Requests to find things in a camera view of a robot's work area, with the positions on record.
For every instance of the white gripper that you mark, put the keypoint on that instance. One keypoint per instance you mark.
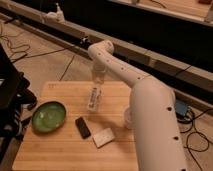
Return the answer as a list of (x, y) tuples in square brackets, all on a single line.
[(98, 73)]

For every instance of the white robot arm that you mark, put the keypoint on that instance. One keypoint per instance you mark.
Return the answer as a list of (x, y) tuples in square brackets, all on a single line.
[(158, 142)]

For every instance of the white plastic cup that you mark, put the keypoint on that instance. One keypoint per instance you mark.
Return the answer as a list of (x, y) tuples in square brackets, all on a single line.
[(127, 119)]

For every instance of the black rectangular block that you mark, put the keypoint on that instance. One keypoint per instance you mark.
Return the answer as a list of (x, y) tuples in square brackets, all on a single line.
[(82, 127)]

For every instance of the white object on ledge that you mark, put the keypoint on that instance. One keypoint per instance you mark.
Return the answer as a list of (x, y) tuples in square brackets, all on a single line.
[(58, 15)]

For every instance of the green bowl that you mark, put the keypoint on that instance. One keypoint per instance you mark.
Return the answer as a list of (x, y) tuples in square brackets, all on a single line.
[(48, 117)]

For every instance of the white sponge block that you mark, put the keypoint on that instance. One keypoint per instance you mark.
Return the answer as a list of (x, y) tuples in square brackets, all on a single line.
[(103, 137)]

